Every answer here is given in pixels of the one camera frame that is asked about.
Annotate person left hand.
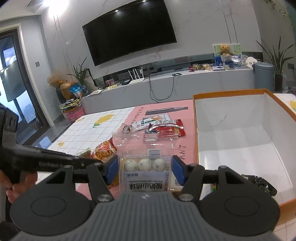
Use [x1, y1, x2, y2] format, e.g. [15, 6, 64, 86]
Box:
[0, 170, 38, 203]

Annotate brown teddy bear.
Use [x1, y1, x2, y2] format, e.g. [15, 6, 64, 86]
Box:
[219, 44, 232, 56]

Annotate potted plant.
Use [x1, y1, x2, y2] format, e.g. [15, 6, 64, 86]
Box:
[68, 57, 93, 85]
[256, 36, 294, 92]

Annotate black cable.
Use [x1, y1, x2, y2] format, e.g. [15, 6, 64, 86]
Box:
[147, 69, 183, 102]

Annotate white wifi router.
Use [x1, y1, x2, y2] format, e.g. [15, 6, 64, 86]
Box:
[128, 67, 145, 84]

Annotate pink basket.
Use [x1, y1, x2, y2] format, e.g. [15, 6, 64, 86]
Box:
[65, 107, 85, 123]

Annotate potted plant left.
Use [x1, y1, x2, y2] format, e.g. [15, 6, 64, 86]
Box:
[68, 57, 93, 85]

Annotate lemon pattern white tablecloth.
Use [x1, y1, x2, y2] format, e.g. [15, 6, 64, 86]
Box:
[46, 100, 295, 240]

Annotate black wall television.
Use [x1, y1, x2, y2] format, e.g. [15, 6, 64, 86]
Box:
[83, 1, 177, 66]

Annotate pink restaurant mat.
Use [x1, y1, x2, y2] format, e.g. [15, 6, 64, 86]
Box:
[79, 100, 198, 195]

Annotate red orange chips bag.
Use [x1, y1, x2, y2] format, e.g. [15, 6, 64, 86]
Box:
[76, 137, 117, 163]

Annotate potted plant right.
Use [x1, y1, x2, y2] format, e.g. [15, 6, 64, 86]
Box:
[256, 36, 294, 92]

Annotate white carrot snack packet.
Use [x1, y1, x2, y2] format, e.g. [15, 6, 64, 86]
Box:
[132, 114, 170, 131]

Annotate red snack packet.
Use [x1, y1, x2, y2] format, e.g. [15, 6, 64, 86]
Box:
[145, 119, 186, 137]

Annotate golden vase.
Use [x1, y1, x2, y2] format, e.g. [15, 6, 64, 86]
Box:
[60, 80, 76, 100]

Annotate orange cardboard box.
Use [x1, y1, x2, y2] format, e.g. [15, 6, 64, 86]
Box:
[193, 89, 295, 224]

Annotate black snack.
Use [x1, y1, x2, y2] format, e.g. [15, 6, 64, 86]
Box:
[241, 175, 278, 197]

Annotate grey tv console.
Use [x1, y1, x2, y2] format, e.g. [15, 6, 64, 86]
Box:
[81, 68, 254, 114]

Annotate white balls snack pack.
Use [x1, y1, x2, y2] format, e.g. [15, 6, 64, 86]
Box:
[112, 133, 179, 192]

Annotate blue grey trash bin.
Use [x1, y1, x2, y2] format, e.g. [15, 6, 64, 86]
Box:
[252, 62, 274, 91]

